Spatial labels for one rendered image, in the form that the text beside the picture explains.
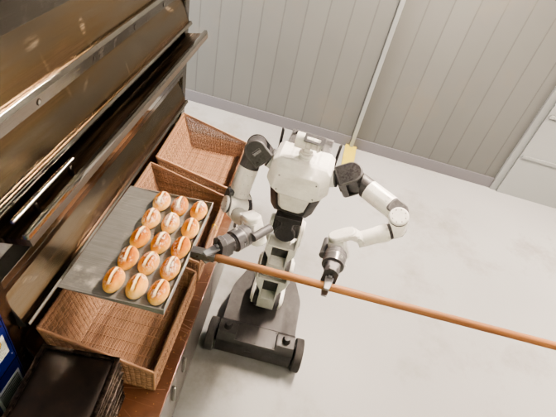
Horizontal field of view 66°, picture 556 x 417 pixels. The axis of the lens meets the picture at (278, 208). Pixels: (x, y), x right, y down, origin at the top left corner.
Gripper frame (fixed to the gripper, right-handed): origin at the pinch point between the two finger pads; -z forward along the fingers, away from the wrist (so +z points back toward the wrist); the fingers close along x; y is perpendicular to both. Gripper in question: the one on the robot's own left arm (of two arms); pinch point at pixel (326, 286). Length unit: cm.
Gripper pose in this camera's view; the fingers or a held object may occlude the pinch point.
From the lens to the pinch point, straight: 161.9
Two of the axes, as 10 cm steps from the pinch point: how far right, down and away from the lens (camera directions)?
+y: -9.4, -3.3, 1.1
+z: 3.0, -6.0, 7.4
